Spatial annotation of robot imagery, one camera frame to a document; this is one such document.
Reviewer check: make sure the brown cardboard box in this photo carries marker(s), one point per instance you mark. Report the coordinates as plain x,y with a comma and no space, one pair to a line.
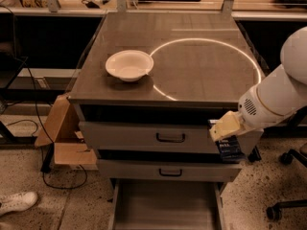
61,130

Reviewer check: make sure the black office chair base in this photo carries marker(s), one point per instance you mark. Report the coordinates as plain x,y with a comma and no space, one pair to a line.
277,188

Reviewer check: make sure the grey drawer cabinet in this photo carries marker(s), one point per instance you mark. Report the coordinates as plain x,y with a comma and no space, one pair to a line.
202,65

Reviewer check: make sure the dark blue rxbar wrapper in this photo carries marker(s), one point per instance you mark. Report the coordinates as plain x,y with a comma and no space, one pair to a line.
229,150

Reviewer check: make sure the white ceramic bowl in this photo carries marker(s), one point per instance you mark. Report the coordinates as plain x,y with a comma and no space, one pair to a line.
129,65

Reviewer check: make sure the grey open bottom drawer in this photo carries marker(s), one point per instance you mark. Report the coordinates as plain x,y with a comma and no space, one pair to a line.
166,205

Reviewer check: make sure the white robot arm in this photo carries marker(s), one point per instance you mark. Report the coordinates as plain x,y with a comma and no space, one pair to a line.
275,98

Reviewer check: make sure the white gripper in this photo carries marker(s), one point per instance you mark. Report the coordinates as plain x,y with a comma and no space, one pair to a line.
252,109

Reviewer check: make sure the grey top drawer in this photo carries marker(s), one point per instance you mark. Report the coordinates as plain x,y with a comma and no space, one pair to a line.
148,137

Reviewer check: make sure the white sneaker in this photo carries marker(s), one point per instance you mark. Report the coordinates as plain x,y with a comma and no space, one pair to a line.
17,202

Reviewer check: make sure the grey middle drawer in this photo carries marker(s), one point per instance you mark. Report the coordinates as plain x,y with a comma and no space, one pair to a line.
207,172

